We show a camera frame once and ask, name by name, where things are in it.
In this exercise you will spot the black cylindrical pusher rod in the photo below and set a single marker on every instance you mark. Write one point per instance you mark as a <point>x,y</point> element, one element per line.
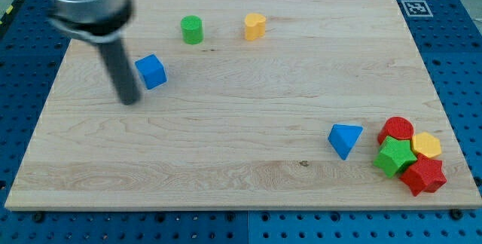
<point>119,70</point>

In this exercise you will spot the white fiducial marker tag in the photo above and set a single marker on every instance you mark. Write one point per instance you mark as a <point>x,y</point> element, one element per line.
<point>416,8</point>

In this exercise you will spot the yellow heart block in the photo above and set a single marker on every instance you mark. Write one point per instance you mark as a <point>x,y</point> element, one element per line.
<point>255,26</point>

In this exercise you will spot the red cylinder block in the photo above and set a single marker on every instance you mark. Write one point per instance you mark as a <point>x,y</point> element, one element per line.
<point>397,127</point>

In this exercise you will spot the red star block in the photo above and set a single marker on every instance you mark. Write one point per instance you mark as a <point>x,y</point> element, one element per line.
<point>425,175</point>

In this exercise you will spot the wooden board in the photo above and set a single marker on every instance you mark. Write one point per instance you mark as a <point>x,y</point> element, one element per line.
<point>240,124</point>

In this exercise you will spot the yellow hexagon block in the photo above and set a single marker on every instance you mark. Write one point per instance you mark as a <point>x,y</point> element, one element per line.
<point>426,144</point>

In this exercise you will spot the blue cube block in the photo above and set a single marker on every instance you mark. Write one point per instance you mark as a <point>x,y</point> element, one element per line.
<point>151,71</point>

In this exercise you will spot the green star block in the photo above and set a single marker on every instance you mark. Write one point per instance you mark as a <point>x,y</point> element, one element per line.
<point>394,156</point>

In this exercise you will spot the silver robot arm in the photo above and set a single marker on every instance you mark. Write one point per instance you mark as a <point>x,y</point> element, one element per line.
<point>92,21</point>

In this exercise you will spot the green cylinder block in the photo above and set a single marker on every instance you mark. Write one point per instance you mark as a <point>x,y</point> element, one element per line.
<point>192,29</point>

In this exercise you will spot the blue triangle block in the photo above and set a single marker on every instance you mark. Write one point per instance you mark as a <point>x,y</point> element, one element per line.
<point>343,138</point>

